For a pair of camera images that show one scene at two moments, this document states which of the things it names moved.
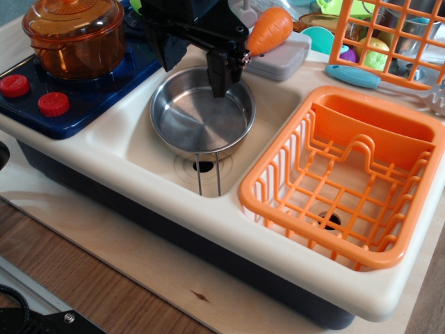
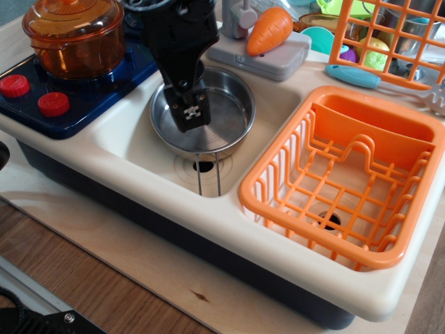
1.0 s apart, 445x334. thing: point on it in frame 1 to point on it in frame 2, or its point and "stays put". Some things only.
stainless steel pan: (198, 125) stays put
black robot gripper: (213, 25) to (179, 32)
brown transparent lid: (328, 21) stays put
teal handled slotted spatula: (433, 96) stays put
